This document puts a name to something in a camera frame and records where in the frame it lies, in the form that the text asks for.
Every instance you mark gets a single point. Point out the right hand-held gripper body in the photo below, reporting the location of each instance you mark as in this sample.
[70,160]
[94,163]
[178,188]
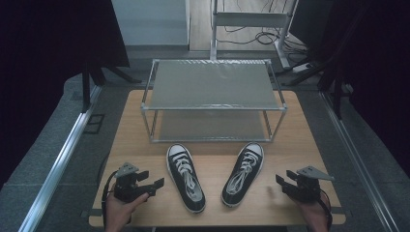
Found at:
[307,188]

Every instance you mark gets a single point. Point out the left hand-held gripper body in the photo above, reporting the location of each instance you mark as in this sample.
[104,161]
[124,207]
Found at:
[127,188]

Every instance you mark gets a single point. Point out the black canvas sneaker white laces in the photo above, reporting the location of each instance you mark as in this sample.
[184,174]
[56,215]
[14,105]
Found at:
[237,190]
[190,190]

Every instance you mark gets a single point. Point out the grey metal shoe rack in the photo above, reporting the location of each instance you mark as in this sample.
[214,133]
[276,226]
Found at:
[212,85]

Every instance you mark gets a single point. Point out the person's left hand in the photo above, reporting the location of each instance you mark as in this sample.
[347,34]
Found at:
[117,212]

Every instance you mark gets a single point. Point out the person's right hand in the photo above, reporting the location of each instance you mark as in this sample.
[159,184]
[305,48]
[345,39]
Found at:
[317,214]

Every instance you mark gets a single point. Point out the dark floor socket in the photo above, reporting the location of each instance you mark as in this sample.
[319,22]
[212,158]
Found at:
[94,124]

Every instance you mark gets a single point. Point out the black stand legs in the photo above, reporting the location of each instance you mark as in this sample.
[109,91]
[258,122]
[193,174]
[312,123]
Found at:
[336,93]
[86,87]

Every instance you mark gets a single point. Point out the white power strip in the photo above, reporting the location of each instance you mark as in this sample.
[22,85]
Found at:
[302,67]

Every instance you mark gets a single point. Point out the black curtain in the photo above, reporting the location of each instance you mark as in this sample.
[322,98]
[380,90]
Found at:
[48,64]
[377,64]

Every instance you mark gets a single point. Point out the white panel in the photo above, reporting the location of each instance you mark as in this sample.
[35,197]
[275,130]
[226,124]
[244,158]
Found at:
[150,21]

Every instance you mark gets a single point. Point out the white metal stand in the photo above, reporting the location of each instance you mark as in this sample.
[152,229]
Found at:
[249,19]

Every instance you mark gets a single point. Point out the aluminium floor rail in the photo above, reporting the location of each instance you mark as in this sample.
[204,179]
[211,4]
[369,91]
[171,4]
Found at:
[357,154]
[58,167]

